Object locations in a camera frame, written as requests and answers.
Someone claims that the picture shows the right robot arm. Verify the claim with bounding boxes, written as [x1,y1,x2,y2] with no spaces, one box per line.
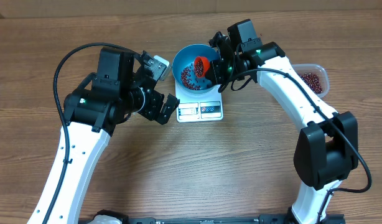
[205,19,358,223]

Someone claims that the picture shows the blue bowl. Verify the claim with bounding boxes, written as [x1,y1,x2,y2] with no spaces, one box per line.
[172,44,214,94]

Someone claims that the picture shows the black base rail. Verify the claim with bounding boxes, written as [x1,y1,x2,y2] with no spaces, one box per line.
[78,208,346,224]

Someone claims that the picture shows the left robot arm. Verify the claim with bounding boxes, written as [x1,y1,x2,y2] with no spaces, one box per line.
[28,42,180,223]

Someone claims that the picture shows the red beans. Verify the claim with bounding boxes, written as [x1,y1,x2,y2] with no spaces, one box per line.
[177,57,329,96]

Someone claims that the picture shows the white kitchen scale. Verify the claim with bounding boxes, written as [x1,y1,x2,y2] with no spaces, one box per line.
[175,82,224,123]

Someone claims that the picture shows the red measuring scoop blue handle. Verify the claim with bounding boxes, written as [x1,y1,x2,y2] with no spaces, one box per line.
[193,56,210,78]

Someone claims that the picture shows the clear plastic container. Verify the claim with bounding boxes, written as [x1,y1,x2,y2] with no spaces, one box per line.
[292,63,330,98]

